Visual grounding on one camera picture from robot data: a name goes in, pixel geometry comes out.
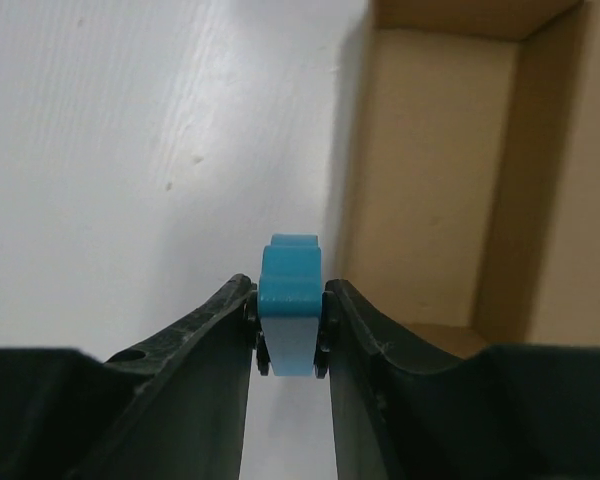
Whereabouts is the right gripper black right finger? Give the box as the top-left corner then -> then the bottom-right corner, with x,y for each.
323,280 -> 600,479

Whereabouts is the blue toy car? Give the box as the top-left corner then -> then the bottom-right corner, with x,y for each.
245,233 -> 339,379

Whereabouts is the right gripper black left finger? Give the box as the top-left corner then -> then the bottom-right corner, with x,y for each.
0,274 -> 252,479

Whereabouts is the brown cardboard box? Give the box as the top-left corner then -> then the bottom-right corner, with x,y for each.
337,1 -> 600,356

